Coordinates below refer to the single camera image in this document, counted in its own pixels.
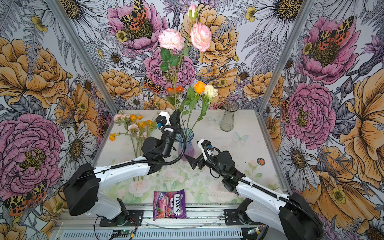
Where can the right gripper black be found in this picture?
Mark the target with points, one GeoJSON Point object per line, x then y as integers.
{"type": "Point", "coordinates": [201, 162]}

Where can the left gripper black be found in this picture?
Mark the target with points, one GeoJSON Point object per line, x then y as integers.
{"type": "Point", "coordinates": [173, 123]}

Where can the orange gerbera flower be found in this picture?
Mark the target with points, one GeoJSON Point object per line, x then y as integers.
{"type": "Point", "coordinates": [173, 95]}

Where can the yellow orange poppy stem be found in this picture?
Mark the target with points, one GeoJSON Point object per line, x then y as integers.
{"type": "Point", "coordinates": [139, 122]}

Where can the yellow orange rose flower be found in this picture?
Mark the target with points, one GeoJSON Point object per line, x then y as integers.
{"type": "Point", "coordinates": [194, 94]}

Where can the white rose flower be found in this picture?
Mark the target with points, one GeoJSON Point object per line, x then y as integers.
{"type": "Point", "coordinates": [209, 94]}

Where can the pink carnation flower stem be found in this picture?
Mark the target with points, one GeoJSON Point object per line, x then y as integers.
{"type": "Point", "coordinates": [173, 47]}

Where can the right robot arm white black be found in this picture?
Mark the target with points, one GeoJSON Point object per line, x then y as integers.
{"type": "Point", "coordinates": [290, 215]}

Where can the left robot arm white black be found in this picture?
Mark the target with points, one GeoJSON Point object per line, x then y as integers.
{"type": "Point", "coordinates": [83, 191]}

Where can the clear grey glass vase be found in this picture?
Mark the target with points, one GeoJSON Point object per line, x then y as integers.
{"type": "Point", "coordinates": [227, 122]}

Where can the pink carnation stem on table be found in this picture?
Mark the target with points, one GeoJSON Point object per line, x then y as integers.
{"type": "Point", "coordinates": [131, 130]}

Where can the purple Fox's candy bag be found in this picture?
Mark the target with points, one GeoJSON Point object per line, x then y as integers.
{"type": "Point", "coordinates": [169, 205]}

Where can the small yellow flower on table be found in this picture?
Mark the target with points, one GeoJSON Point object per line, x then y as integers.
{"type": "Point", "coordinates": [113, 136]}

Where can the small round orange token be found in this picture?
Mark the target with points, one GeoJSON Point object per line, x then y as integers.
{"type": "Point", "coordinates": [261, 161]}

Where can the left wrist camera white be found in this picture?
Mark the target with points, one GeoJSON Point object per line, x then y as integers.
{"type": "Point", "coordinates": [163, 119]}

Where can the aluminium rail front frame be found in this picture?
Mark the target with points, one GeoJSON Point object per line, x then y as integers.
{"type": "Point", "coordinates": [203, 222]}

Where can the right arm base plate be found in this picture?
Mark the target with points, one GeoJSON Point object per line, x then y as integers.
{"type": "Point", "coordinates": [234, 217]}

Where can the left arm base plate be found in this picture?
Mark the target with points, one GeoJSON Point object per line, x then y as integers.
{"type": "Point", "coordinates": [132, 218]}

